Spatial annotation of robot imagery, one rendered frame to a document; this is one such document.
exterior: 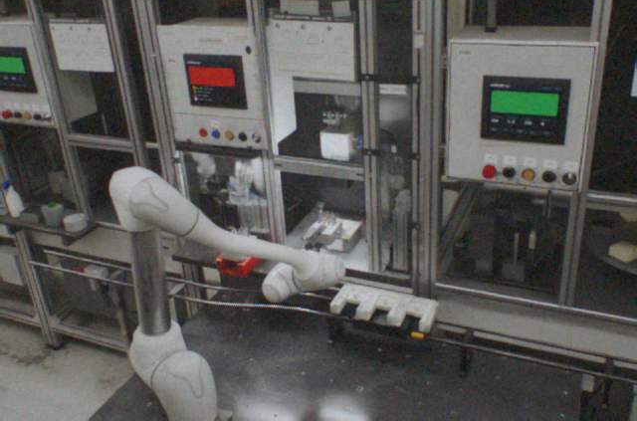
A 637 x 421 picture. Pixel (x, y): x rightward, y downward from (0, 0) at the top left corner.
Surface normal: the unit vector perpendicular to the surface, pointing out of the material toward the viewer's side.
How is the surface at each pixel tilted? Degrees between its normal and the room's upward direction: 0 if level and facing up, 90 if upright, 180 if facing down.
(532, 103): 90
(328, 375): 0
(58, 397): 0
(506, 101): 90
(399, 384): 0
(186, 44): 90
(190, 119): 90
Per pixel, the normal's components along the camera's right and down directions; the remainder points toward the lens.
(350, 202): -0.40, 0.40
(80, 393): -0.06, -0.91
